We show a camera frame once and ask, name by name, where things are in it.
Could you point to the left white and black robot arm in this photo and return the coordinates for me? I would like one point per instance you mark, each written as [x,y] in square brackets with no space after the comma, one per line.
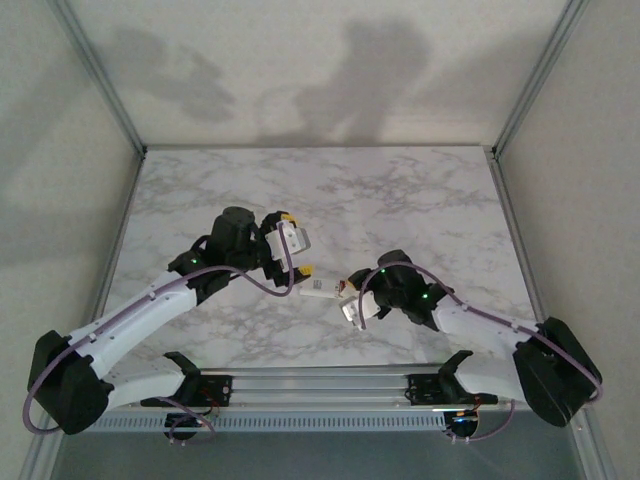
[145,310]

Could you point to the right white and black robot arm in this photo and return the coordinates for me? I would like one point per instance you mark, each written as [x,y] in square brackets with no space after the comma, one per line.
[475,320]

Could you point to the controller board with LED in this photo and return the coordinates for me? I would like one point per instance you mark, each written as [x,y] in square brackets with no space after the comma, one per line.
[185,427]
[462,425]

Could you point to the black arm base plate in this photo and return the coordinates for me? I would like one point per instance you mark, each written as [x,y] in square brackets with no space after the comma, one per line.
[422,392]
[222,390]

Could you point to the aluminium table side rail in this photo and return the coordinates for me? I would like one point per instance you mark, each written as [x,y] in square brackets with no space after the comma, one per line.
[510,200]
[121,220]

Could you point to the aluminium base rail beam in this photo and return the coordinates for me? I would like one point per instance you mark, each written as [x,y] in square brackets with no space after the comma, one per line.
[320,390]

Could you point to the aluminium frame corner post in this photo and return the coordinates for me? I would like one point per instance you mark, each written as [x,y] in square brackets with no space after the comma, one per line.
[541,75]
[102,82]

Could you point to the aluminium lower frame leg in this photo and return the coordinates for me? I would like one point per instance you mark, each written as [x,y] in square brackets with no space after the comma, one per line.
[590,445]
[42,445]

